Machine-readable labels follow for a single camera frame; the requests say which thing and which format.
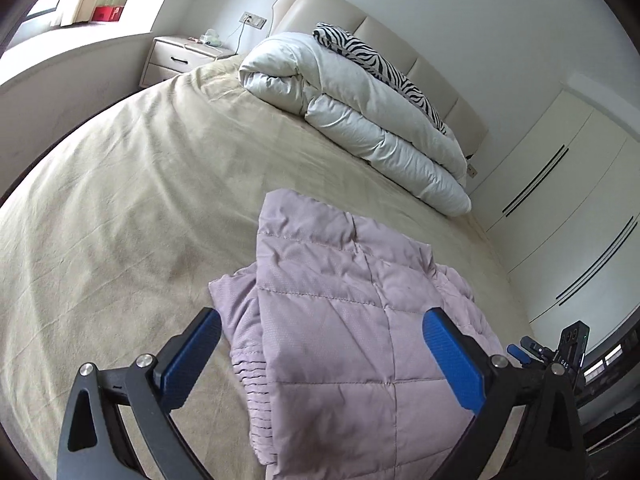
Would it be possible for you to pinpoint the mauve quilted down coat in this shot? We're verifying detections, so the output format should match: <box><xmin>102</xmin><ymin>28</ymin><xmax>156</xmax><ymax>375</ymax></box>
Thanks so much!
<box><xmin>209</xmin><ymin>190</ymin><xmax>501</xmax><ymax>479</ymax></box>

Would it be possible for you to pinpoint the beige bed sheet mattress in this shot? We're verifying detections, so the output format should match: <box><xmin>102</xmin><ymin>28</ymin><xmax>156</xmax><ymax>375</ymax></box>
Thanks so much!
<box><xmin>1</xmin><ymin>58</ymin><xmax>530</xmax><ymax>479</ymax></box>

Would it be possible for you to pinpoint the white folded duvet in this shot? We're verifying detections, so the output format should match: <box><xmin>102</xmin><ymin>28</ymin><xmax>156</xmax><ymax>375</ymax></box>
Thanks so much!
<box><xmin>239</xmin><ymin>32</ymin><xmax>472</xmax><ymax>217</ymax></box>

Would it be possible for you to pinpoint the zebra print pillow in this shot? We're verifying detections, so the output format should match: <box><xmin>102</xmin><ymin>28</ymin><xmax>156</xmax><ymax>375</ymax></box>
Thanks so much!
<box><xmin>312</xmin><ymin>22</ymin><xmax>447</xmax><ymax>134</ymax></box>

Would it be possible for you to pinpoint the white bedside table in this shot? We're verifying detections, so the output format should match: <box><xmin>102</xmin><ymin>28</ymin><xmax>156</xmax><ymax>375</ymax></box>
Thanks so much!
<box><xmin>139</xmin><ymin>36</ymin><xmax>234</xmax><ymax>89</ymax></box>

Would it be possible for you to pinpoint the beige upholstered headboard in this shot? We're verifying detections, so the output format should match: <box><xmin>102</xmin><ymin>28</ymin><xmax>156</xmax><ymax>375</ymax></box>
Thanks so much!
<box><xmin>269</xmin><ymin>0</ymin><xmax>488</xmax><ymax>157</ymax></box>

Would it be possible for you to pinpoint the tissue box on nightstand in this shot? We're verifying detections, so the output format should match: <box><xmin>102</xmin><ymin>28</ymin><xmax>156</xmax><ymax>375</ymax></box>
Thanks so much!
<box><xmin>200</xmin><ymin>28</ymin><xmax>222</xmax><ymax>48</ymax></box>

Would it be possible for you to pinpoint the red box on shelf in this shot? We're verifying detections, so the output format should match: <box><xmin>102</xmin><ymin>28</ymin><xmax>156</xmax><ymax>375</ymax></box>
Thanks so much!
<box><xmin>91</xmin><ymin>6</ymin><xmax>124</xmax><ymax>22</ymax></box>

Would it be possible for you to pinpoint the white wardrobe with black handles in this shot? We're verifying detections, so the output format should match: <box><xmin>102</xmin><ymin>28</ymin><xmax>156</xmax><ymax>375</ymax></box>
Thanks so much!
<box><xmin>472</xmin><ymin>91</ymin><xmax>639</xmax><ymax>348</ymax></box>

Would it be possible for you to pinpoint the wall power socket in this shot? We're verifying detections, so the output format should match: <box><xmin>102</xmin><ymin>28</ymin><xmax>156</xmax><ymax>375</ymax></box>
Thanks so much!
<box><xmin>239</xmin><ymin>12</ymin><xmax>267</xmax><ymax>30</ymax></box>

